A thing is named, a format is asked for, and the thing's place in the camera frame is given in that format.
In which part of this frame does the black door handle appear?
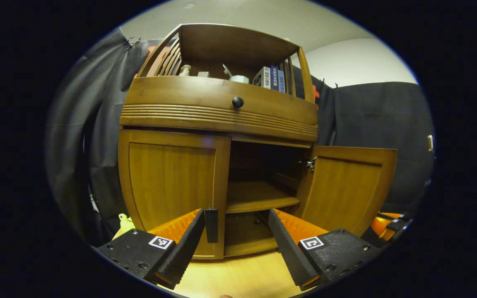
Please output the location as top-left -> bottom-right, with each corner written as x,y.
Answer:
205,208 -> 219,243

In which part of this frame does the wooden inner shelf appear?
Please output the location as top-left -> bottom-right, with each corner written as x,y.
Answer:
226,180 -> 301,214

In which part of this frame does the ribbed wooden drawer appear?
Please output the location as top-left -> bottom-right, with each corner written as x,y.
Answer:
119,75 -> 319,143

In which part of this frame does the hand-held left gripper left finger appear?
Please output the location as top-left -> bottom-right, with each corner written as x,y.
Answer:
92,208 -> 206,290

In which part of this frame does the yellow-green toy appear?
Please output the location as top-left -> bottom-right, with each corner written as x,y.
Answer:
116,213 -> 136,238

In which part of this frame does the black backdrop cloth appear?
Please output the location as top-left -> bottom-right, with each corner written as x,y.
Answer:
44,27 -> 436,247

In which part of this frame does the white book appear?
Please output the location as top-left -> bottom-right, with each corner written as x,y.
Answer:
252,66 -> 272,89

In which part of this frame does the dark blue book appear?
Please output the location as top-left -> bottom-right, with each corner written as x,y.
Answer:
270,65 -> 281,91

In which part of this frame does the wooden double-door shoe cabinet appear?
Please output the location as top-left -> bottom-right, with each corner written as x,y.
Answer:
117,23 -> 398,260

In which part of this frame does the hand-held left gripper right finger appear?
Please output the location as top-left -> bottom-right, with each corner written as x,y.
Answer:
269,208 -> 384,291

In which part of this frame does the wooden cabinet door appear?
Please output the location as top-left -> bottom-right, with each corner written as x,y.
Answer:
117,129 -> 231,260
294,145 -> 398,238

